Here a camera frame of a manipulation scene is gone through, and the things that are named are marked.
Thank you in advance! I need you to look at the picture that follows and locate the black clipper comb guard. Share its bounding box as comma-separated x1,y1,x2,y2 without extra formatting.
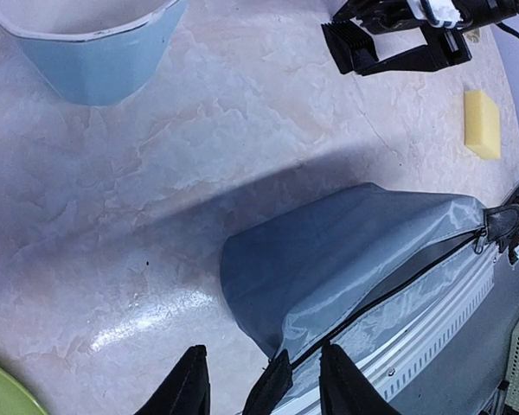
321,21,379,74

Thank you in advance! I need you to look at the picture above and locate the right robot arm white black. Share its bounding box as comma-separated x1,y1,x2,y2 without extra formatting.
350,1,519,76

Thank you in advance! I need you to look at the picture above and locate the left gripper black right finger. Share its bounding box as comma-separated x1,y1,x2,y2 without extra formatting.
319,343,400,415

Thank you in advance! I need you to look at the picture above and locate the green plastic plate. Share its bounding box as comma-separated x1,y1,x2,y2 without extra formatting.
0,368,47,415

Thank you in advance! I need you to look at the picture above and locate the aluminium front rail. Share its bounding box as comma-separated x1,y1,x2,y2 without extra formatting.
280,159,519,415

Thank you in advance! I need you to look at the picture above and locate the grey zipper pouch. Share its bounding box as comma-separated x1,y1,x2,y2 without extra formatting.
220,183,519,414

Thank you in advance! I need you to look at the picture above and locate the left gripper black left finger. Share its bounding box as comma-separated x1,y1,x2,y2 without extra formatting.
135,345,210,415

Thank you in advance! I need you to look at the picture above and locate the yellow sponge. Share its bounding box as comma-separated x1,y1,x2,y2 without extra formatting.
464,90,501,160

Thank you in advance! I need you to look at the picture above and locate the light blue cup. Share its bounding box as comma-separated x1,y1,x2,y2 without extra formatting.
0,0,187,106

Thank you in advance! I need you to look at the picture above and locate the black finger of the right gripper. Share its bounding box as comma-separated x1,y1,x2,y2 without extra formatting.
355,27,472,76

